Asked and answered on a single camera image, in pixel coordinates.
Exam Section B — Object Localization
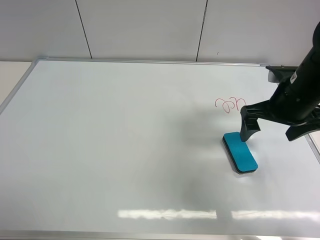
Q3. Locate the teal whiteboard eraser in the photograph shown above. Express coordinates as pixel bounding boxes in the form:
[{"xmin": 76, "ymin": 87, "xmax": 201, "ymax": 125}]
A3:
[{"xmin": 222, "ymin": 132, "xmax": 258, "ymax": 174}]

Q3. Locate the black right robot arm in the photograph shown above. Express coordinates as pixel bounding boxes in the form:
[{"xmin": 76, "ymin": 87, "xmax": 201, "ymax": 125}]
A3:
[{"xmin": 240, "ymin": 26, "xmax": 320, "ymax": 142}]

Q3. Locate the red marker scribble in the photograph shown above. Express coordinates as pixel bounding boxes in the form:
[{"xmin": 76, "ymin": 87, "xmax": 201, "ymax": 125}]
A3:
[{"xmin": 214, "ymin": 96, "xmax": 247, "ymax": 114}]

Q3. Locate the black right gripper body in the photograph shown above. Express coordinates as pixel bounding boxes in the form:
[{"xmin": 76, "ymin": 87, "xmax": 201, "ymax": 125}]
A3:
[{"xmin": 240, "ymin": 66, "xmax": 320, "ymax": 142}]

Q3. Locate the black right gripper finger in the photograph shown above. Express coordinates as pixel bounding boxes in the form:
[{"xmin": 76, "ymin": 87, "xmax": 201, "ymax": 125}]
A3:
[{"xmin": 239, "ymin": 118, "xmax": 261, "ymax": 142}]

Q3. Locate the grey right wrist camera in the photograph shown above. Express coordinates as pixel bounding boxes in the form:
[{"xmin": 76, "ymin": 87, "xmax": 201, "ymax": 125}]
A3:
[{"xmin": 267, "ymin": 70, "xmax": 283, "ymax": 84}]

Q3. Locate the white framed whiteboard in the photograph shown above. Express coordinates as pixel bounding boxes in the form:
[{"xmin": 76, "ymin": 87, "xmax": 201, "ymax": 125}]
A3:
[{"xmin": 0, "ymin": 59, "xmax": 320, "ymax": 240}]

